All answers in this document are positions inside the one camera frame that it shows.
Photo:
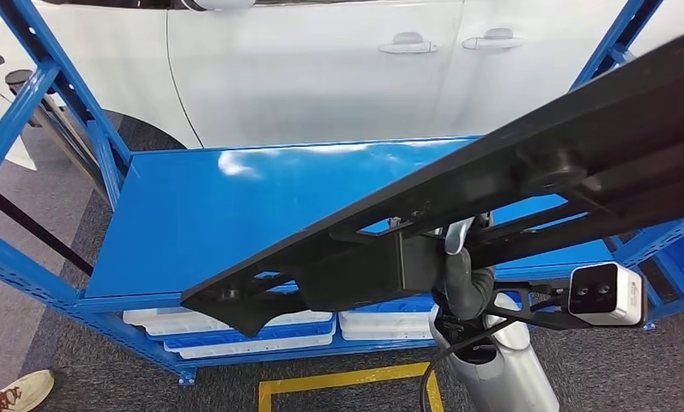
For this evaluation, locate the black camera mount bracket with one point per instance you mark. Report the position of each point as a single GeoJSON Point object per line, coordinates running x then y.
{"type": "Point", "coordinates": [540, 324]}

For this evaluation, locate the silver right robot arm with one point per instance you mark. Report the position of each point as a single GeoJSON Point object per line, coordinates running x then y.
{"type": "Point", "coordinates": [506, 369]}

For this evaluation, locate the black plastic plate part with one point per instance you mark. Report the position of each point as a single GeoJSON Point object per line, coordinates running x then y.
{"type": "Point", "coordinates": [631, 102]}

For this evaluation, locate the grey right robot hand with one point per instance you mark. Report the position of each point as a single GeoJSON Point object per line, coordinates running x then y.
{"type": "Point", "coordinates": [455, 284]}

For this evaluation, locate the blue metal shelf rack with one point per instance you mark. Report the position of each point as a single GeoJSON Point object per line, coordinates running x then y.
{"type": "Point", "coordinates": [205, 216]}

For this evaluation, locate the blue plastic bin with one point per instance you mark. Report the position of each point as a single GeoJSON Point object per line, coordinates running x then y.
{"type": "Point", "coordinates": [296, 332]}
{"type": "Point", "coordinates": [387, 307]}

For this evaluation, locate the white car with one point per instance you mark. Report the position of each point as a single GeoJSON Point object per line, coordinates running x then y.
{"type": "Point", "coordinates": [319, 74]}

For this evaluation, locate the grey metal stanchion post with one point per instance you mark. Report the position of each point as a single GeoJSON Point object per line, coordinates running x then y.
{"type": "Point", "coordinates": [18, 78]}

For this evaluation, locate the black barrier belt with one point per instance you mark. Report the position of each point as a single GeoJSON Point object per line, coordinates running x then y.
{"type": "Point", "coordinates": [34, 230]}

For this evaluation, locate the person's foot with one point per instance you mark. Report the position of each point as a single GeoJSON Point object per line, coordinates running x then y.
{"type": "Point", "coordinates": [23, 392]}

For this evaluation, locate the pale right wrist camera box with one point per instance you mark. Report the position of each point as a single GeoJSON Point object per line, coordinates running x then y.
{"type": "Point", "coordinates": [603, 295]}

